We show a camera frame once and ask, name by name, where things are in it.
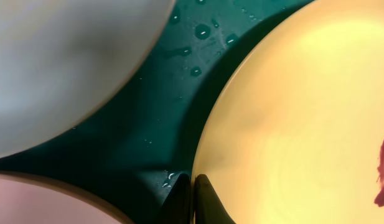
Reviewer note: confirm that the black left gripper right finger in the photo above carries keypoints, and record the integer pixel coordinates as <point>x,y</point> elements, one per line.
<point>207,206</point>

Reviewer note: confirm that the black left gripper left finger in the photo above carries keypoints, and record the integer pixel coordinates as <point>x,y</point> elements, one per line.
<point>176,207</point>

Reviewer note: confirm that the yellow green plate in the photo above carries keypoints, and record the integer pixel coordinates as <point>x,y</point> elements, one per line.
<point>295,135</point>

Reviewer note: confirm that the light blue plate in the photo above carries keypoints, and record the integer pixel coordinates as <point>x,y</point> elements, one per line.
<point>61,60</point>

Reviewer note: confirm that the teal plastic tray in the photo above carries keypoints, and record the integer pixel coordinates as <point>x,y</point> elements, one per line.
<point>132,150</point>

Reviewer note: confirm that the pink plate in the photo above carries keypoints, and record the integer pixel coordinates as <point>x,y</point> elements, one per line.
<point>27,198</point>

